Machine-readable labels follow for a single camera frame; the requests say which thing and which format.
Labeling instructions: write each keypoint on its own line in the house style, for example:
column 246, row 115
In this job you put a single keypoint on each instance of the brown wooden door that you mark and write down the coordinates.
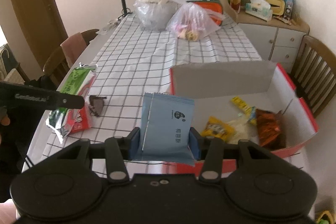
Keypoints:
column 41, row 25

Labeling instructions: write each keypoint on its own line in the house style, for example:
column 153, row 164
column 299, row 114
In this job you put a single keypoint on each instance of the orange red snack packet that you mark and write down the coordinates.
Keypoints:
column 269, row 129

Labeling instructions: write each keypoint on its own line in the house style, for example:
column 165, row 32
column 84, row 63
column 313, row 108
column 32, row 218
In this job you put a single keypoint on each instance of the orange green folding basket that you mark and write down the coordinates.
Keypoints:
column 213, row 5

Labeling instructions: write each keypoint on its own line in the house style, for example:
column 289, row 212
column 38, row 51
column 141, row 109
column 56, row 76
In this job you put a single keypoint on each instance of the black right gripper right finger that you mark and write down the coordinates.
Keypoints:
column 210, row 150

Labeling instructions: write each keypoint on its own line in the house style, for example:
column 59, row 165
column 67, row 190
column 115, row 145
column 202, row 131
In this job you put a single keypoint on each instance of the clear plastic bag with snacks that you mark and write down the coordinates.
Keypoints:
column 202, row 24

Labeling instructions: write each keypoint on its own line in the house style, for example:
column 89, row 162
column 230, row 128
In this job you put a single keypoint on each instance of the light blue snack packet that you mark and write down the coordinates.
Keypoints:
column 164, row 130

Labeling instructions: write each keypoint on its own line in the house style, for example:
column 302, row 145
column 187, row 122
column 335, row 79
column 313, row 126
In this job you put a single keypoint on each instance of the person's left hand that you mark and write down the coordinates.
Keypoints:
column 5, row 121

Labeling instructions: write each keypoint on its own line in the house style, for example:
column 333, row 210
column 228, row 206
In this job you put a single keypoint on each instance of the pale yellow snack bag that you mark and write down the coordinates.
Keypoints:
column 243, row 130

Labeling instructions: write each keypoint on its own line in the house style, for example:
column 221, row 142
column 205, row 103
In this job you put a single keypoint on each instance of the clear plastic bag left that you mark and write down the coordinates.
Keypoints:
column 155, row 15

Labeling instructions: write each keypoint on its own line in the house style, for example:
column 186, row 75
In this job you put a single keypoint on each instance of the tissue box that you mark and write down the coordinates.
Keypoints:
column 260, row 9

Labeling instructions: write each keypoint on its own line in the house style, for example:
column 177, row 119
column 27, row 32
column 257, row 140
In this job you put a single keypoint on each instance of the yellow stick snack packet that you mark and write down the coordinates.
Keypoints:
column 248, row 111

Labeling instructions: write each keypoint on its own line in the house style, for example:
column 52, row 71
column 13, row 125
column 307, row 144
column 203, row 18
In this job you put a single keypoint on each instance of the red white cardboard box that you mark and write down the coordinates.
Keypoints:
column 262, row 84

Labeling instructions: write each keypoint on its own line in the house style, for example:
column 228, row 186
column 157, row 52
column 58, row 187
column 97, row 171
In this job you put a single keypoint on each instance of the red white snack packet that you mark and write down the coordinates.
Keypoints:
column 78, row 120

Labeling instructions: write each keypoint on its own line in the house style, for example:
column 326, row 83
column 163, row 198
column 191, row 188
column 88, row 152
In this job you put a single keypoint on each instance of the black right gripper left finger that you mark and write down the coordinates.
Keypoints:
column 117, row 150

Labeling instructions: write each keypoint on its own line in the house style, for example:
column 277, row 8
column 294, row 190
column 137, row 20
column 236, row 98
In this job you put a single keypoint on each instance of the wooden chair dark seat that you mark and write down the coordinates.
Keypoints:
column 313, row 74

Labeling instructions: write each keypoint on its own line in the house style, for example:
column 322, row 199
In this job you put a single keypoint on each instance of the checkered white tablecloth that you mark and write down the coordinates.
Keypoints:
column 134, row 61

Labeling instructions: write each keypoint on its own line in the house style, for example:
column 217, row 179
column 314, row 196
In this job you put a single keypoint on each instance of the yellow tissue holder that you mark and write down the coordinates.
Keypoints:
column 277, row 6

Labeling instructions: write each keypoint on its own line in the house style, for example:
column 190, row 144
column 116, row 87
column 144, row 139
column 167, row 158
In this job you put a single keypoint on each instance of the green snack bar packet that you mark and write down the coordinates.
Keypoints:
column 72, row 101

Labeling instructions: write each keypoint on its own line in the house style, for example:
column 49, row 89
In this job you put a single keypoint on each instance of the wooden chair with pink cloth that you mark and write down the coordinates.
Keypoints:
column 61, row 60

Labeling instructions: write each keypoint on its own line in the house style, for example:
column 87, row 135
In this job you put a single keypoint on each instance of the dark brown small wrapper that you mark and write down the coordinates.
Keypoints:
column 96, row 105

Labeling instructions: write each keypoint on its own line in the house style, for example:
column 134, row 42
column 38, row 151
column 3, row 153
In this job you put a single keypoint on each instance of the white wooden sideboard cabinet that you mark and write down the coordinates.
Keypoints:
column 274, row 40

